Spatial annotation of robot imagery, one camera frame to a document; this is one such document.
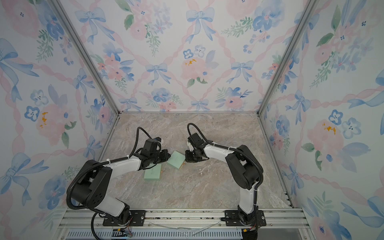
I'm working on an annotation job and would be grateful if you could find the small green jewelry box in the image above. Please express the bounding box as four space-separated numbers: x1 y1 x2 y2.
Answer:
144 164 162 181

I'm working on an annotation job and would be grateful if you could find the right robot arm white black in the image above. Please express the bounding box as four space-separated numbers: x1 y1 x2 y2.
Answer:
185 133 264 227

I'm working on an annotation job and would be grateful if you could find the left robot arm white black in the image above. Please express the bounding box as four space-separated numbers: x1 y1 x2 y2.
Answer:
66 137 171 226

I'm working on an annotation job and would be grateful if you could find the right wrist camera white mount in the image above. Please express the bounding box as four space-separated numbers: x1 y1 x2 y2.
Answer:
187 141 194 151

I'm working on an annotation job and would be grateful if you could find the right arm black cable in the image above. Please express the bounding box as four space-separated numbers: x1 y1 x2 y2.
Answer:
186 122 264 217

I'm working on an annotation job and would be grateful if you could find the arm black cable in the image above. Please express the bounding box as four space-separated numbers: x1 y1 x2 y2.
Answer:
186 122 264 217
65 126 157 240

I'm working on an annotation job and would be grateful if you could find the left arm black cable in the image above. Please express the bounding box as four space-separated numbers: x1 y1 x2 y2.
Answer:
65 126 157 240

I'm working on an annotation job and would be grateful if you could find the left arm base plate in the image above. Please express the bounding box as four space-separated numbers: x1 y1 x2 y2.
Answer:
103 210 147 227

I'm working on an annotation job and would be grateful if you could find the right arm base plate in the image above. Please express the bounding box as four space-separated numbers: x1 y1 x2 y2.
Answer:
221 210 267 227

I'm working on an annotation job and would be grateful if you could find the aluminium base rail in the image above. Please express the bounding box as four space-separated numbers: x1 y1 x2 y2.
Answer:
53 208 315 240

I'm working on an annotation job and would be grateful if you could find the aluminium frame post left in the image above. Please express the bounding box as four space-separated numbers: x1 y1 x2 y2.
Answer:
48 1 120 116

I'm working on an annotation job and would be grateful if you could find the aluminium frame post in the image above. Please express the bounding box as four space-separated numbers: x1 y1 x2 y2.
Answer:
257 0 318 118
48 1 120 116

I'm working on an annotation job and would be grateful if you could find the aluminium frame post right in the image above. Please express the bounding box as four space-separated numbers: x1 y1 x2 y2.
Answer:
257 0 318 118

